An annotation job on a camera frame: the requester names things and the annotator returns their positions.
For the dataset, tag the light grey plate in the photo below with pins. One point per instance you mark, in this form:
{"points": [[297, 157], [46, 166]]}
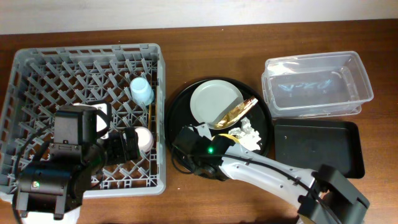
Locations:
{"points": [[212, 99]]}

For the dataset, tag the blue plastic cup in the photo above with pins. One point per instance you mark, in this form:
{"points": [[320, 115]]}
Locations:
{"points": [[141, 91]]}

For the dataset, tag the gold foil wrapper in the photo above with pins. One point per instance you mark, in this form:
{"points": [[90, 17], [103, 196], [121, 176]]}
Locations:
{"points": [[236, 113]]}

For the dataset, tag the grey dishwasher rack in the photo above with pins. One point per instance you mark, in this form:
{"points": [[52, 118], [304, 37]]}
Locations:
{"points": [[44, 79]]}

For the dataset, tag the black rectangular tray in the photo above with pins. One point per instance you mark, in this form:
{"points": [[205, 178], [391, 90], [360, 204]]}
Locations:
{"points": [[310, 143]]}

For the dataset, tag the pink plastic cup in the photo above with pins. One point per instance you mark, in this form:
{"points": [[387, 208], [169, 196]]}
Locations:
{"points": [[145, 139]]}

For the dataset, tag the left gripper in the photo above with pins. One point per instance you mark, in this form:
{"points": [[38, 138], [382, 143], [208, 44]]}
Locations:
{"points": [[130, 144]]}

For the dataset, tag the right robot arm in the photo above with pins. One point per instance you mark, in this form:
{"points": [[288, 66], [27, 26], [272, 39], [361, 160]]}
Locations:
{"points": [[323, 196]]}

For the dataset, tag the round black tray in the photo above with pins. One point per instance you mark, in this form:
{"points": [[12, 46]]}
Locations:
{"points": [[179, 115]]}

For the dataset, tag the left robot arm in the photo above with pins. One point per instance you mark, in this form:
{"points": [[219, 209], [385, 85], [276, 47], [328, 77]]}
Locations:
{"points": [[60, 172]]}

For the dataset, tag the wooden chopstick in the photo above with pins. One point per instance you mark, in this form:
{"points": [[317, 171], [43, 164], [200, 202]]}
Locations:
{"points": [[149, 117]]}

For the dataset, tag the clear plastic bin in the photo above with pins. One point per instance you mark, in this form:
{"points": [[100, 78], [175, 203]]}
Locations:
{"points": [[316, 85]]}

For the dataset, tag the yellow bowl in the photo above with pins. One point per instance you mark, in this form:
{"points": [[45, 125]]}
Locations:
{"points": [[230, 137]]}

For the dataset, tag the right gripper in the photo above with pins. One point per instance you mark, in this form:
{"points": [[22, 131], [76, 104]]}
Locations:
{"points": [[189, 140]]}

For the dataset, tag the white tissue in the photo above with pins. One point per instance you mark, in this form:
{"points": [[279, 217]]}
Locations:
{"points": [[247, 136]]}

